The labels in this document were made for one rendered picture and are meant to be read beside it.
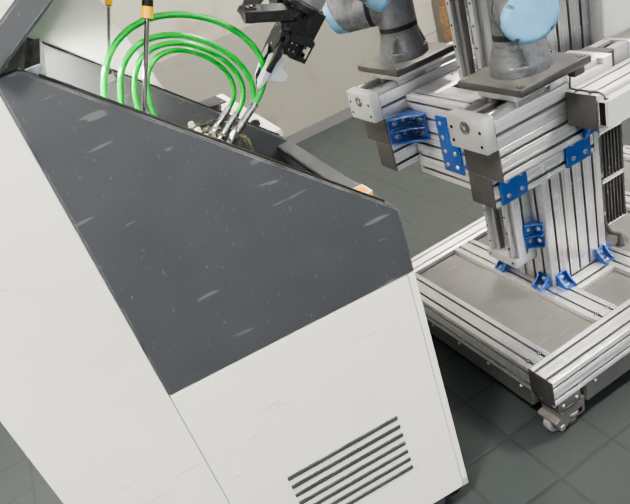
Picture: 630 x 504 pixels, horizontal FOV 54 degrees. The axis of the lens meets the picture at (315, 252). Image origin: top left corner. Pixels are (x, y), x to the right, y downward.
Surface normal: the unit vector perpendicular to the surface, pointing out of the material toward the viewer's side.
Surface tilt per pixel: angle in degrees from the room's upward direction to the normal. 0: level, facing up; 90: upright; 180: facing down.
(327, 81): 90
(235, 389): 90
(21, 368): 90
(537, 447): 0
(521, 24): 98
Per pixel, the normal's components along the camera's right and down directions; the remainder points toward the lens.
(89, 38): 0.38, 0.36
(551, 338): -0.29, -0.83
